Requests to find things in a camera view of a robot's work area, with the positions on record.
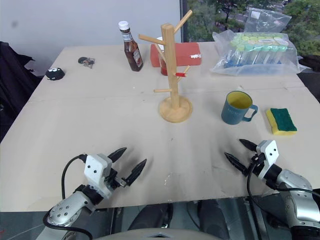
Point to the wooden mug tree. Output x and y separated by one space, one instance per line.
172 87

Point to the red rectangular block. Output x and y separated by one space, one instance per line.
185 53

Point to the plastic bag of tubes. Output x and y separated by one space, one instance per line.
257 55

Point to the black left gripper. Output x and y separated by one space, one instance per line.
113 178

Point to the small dark key bundle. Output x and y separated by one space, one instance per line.
86 61

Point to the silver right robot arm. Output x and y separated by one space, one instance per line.
296 190

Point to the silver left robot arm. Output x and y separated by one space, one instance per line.
65 208

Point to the empty clear plastic bag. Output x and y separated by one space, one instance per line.
267 21

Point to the black cloth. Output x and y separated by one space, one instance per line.
13 80

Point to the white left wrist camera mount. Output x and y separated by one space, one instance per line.
96 170

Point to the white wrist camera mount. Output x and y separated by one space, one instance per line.
96 170
269 152

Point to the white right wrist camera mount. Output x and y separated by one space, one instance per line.
269 152

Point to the grey robot torso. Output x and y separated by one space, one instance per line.
155 235

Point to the yellow green sponge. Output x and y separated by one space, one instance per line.
283 120

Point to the ketchup bottle white cap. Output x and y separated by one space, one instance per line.
132 52

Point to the blue mug yellow inside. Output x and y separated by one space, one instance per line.
233 112

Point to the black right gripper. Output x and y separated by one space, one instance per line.
257 162

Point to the small black round object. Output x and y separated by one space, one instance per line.
55 74

